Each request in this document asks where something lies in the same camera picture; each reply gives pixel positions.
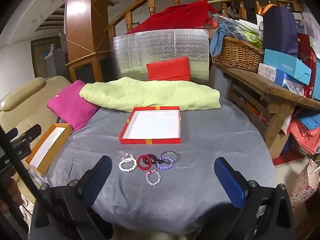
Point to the orange shallow box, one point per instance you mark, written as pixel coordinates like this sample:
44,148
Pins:
45,147

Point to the beige chair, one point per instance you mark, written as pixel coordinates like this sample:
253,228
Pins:
15,100

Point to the red pillow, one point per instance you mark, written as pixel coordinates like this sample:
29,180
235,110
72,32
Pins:
168,68

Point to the light green folded blanket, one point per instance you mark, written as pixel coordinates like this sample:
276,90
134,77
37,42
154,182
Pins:
150,95

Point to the wooden cabinet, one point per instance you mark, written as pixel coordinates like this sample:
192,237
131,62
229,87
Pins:
82,17

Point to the white patterned box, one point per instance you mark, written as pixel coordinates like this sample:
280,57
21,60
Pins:
268,72

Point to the wooden stair railing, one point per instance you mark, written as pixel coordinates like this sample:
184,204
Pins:
130,20

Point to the floral paper bag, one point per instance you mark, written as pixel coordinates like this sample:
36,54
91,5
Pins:
303,185

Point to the magenta pillow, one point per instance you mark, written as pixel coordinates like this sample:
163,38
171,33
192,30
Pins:
72,105

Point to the grey storage cabinet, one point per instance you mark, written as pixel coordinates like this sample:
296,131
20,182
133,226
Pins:
56,60

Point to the silver bangle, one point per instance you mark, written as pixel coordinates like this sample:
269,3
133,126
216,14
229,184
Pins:
176,158

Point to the wooden side table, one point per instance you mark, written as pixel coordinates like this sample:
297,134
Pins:
275,87

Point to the clear plastic bags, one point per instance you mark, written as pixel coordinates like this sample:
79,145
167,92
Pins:
252,33

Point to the silver foil insulation sheet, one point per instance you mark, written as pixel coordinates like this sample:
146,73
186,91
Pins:
135,52

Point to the wicker basket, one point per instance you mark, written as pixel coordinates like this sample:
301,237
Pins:
237,55

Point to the stack of folded cloths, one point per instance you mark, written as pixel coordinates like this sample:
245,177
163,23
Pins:
303,136

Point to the navy fabric bag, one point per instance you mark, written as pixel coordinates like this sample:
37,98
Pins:
280,30

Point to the person's left hand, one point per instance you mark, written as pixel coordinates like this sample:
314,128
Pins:
10,188

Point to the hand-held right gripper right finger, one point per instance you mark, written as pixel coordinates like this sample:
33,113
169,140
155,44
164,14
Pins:
228,180

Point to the red shallow box tray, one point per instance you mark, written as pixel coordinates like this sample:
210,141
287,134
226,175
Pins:
152,125

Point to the blue cloth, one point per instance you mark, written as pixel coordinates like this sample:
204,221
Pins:
217,40

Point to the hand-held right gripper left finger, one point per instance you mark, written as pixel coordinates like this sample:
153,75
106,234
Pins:
97,180

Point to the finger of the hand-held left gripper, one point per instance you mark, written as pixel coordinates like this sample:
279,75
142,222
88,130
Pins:
27,133

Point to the red cloth bag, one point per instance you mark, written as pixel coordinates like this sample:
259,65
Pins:
172,17

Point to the light blue cardboard box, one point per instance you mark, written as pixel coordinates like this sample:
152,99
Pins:
287,65

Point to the red gift bag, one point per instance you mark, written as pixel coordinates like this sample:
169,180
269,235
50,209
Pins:
306,55

